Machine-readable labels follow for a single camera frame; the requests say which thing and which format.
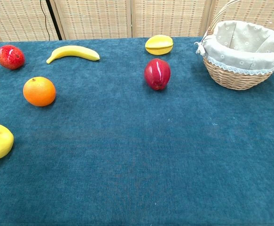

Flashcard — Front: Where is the orange fruit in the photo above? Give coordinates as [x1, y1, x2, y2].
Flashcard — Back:
[23, 76, 57, 107]

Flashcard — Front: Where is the yellow star fruit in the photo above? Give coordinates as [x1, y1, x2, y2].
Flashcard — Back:
[145, 34, 174, 56]

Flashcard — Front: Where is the red speckled round fruit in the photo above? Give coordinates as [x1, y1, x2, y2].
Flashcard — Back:
[0, 44, 25, 71]

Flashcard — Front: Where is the blue velvet tablecloth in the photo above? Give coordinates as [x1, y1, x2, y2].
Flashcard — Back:
[0, 36, 274, 226]

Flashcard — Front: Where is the dark red glossy apple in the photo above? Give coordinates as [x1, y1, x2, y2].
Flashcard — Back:
[144, 58, 172, 91]

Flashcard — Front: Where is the small yellow banana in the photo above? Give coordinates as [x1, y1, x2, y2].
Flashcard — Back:
[46, 45, 101, 65]

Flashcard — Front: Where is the bamboo folding screen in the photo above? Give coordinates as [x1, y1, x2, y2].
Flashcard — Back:
[0, 0, 274, 42]

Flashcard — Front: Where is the wicker basket with handle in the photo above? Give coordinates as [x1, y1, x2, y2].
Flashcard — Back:
[202, 0, 274, 91]

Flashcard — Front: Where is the black cable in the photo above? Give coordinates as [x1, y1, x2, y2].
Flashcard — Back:
[39, 0, 52, 41]

